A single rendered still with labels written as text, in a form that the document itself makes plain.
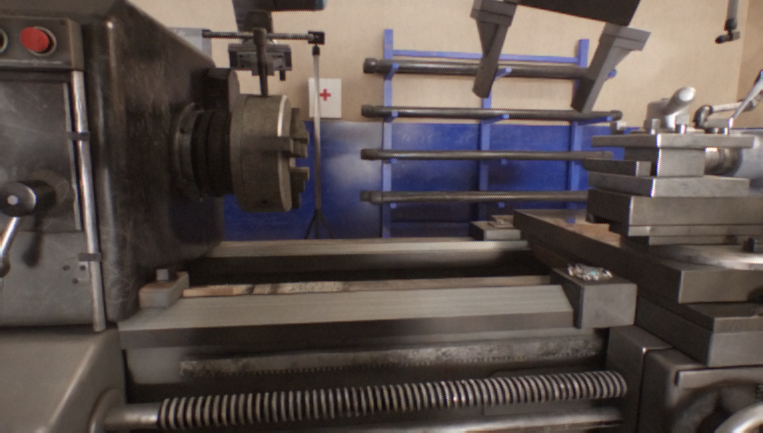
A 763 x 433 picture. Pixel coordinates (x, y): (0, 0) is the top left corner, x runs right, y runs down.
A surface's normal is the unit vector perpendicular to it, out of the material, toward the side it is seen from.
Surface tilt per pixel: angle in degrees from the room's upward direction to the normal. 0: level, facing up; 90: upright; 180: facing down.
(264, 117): 55
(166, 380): 90
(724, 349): 90
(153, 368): 90
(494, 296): 36
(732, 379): 90
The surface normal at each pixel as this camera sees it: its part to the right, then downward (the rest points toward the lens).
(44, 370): 0.07, -0.77
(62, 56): 0.11, 0.13
